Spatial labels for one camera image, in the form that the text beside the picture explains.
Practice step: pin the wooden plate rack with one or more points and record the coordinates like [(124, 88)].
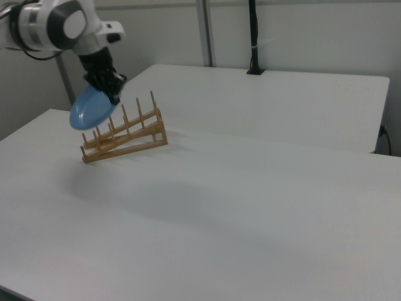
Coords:
[(134, 139)]

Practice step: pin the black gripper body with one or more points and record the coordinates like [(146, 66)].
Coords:
[(95, 62)]

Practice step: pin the grey partition post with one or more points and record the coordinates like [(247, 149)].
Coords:
[(206, 31)]

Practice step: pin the black camera stand pole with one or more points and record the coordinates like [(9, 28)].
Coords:
[(254, 40)]

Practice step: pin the blue round plate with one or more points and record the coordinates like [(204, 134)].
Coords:
[(89, 113)]

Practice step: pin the grey metal post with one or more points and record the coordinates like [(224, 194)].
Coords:
[(67, 84)]

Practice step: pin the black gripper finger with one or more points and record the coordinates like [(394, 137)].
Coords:
[(115, 87), (97, 82)]

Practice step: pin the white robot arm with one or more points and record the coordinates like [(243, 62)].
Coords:
[(56, 25)]

